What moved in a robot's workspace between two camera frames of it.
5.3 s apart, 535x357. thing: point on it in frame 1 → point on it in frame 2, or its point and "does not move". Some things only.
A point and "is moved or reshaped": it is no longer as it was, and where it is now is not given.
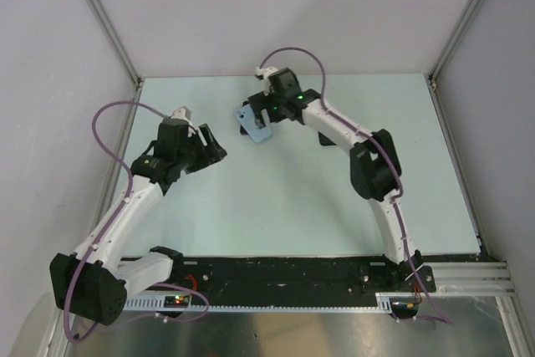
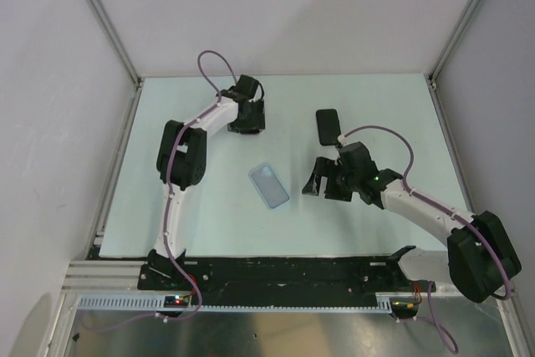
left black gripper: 211,153 → 259,114
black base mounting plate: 310,277 does not move
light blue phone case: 247,119 is moved or reshaped
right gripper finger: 256,103 → 323,166
